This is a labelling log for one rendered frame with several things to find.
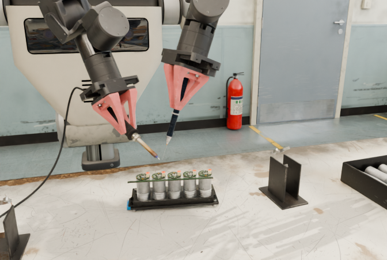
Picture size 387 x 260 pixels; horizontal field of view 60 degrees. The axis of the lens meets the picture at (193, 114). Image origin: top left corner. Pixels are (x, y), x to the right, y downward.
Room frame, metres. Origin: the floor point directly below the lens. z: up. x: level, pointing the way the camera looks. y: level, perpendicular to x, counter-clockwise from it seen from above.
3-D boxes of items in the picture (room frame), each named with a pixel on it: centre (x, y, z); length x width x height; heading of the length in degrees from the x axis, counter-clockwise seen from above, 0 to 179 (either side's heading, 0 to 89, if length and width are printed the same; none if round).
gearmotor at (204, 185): (0.56, -0.02, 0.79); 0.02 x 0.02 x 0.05
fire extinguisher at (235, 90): (3.19, -0.41, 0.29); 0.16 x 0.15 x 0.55; 105
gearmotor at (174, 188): (0.55, 0.03, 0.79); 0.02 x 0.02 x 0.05
